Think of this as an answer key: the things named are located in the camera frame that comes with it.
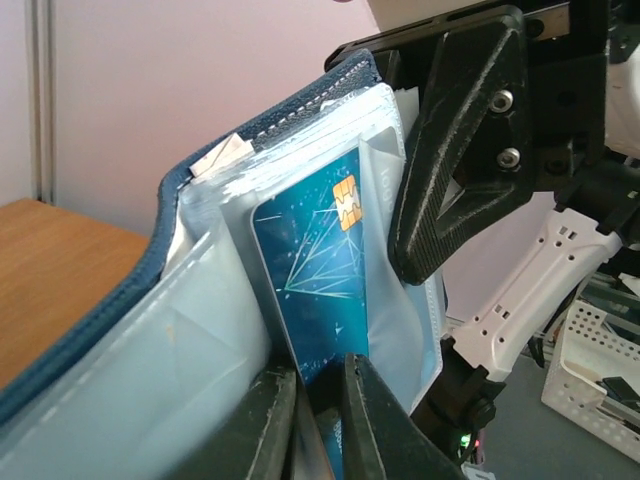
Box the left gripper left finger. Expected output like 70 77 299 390
174 367 301 480

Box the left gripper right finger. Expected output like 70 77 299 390
341 353 465 480

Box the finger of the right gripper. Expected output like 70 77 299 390
388 7 533 283

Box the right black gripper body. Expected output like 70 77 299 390
325 1 608 194

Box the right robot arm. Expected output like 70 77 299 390
324 1 639 427

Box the blue card holder wallet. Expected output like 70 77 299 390
1 50 446 479

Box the white perforated basket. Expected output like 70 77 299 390
541 300 639 461

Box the blue credit card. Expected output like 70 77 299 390
251 148 369 479

